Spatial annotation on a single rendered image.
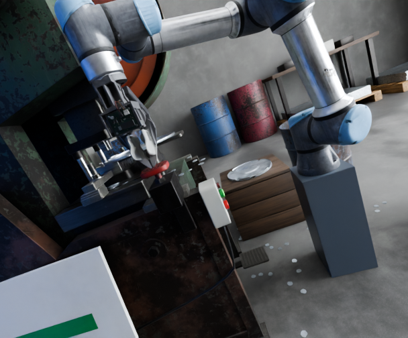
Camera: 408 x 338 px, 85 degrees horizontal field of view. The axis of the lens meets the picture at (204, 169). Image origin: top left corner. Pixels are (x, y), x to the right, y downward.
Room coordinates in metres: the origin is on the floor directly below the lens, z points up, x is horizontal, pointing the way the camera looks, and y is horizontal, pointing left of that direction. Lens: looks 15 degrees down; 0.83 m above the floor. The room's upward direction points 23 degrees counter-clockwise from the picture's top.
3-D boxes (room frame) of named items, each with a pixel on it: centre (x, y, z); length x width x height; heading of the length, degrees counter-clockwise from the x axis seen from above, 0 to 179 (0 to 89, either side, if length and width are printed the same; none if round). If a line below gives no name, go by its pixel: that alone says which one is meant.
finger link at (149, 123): (0.54, 0.09, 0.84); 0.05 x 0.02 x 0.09; 86
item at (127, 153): (0.88, 0.19, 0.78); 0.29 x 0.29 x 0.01
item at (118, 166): (0.89, 0.31, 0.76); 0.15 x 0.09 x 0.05; 176
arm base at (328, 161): (0.81, -0.41, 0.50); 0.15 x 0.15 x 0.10
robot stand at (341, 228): (0.81, -0.41, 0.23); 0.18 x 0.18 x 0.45; 78
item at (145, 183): (0.89, 0.32, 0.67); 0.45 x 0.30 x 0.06; 176
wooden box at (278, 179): (1.36, -0.27, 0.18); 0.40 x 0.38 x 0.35; 83
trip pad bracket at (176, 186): (0.56, 0.11, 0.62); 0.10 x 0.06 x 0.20; 176
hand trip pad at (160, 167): (0.54, 0.11, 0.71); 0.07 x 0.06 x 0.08; 86
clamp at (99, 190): (0.72, 0.33, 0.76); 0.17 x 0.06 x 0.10; 176
